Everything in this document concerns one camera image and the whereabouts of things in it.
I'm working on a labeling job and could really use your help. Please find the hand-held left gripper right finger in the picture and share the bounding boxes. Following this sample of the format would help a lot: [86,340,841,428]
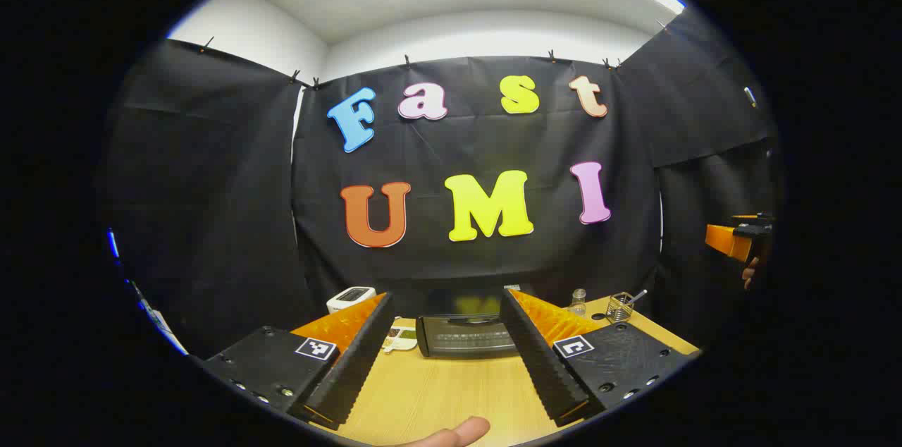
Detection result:
[499,287,700,428]

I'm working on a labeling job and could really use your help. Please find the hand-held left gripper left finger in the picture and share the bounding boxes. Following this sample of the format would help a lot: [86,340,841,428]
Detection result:
[201,292,395,431]

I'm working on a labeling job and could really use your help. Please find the black electric oven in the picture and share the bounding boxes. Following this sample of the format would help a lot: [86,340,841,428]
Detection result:
[414,285,521,360]

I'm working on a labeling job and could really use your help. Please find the white dish with seeds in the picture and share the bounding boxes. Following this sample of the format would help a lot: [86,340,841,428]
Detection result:
[383,326,419,353]

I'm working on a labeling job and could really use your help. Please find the white toaster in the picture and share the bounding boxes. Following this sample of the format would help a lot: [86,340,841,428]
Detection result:
[326,286,378,315]

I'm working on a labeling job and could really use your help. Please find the metal mesh holder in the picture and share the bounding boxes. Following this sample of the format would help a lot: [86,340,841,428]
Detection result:
[605,292,635,324]

